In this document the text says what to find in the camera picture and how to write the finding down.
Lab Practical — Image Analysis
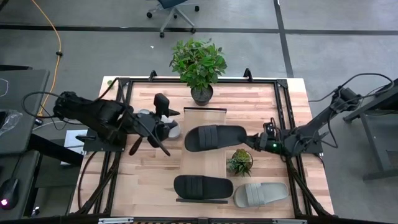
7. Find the succulent plant in dark pot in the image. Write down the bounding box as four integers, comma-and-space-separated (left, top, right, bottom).
226, 148, 254, 177

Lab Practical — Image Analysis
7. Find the black slide sandal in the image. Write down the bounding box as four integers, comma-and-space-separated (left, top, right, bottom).
173, 174, 234, 200
184, 124, 248, 152

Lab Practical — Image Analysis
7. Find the blue office chair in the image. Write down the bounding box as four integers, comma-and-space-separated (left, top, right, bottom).
146, 0, 200, 39

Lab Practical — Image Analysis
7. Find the clear plastic bag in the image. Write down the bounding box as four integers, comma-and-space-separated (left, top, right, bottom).
0, 109, 23, 138

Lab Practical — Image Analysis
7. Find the black computer mouse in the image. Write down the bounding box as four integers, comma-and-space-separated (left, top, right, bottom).
0, 177, 20, 211

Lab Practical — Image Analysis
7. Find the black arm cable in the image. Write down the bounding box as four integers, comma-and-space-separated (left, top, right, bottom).
307, 72, 396, 103
21, 91, 63, 119

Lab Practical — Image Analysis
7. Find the black metal rig frame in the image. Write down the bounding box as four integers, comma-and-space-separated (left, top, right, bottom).
70, 68, 335, 218

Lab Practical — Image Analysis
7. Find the white paper sheet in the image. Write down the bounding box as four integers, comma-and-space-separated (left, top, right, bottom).
60, 129, 88, 166

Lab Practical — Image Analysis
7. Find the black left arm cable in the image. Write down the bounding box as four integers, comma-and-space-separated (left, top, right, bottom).
21, 91, 63, 119

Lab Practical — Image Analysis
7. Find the grey slide sandal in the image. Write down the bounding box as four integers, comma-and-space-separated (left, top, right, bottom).
136, 108, 182, 140
233, 182, 289, 208

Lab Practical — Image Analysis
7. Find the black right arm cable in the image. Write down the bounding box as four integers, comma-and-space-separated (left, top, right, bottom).
307, 72, 396, 103

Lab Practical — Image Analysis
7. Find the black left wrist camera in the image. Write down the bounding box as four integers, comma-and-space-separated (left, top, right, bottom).
154, 93, 170, 118

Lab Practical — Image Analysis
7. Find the wooden shelf with black frame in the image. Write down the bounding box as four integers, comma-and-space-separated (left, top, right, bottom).
175, 106, 229, 205

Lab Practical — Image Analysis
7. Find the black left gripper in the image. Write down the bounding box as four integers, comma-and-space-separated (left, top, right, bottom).
133, 108, 182, 149

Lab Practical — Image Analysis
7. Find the leafy green potted plant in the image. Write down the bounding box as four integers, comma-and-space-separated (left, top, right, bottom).
169, 37, 228, 106

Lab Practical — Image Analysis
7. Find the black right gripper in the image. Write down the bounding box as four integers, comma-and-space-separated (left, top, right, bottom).
245, 129, 282, 154

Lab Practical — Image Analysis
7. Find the yellow cable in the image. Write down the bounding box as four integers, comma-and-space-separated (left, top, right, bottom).
30, 0, 63, 118

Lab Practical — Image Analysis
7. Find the black side desk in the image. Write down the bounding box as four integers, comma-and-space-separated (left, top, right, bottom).
0, 68, 50, 156

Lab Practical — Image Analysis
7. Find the silver metal bracket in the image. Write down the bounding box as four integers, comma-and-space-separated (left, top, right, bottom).
98, 217, 134, 224
272, 218, 308, 224

